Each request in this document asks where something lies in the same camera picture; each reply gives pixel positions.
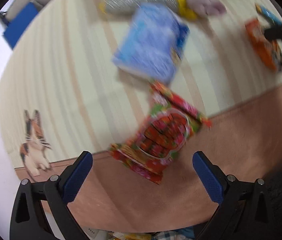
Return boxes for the orange mushroom snack bag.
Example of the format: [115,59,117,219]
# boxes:
[245,18,282,73]

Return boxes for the red floral snack bag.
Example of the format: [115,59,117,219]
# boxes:
[108,81,212,185]

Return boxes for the light blue tissue pack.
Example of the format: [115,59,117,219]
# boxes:
[112,3,190,84]

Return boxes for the blue snack bar wrapper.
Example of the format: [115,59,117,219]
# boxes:
[254,3,282,59]

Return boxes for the silver scrubber with yellow sponge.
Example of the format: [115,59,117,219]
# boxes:
[100,0,198,21]

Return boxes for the striped cream table mat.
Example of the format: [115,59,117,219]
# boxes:
[0,0,282,232]

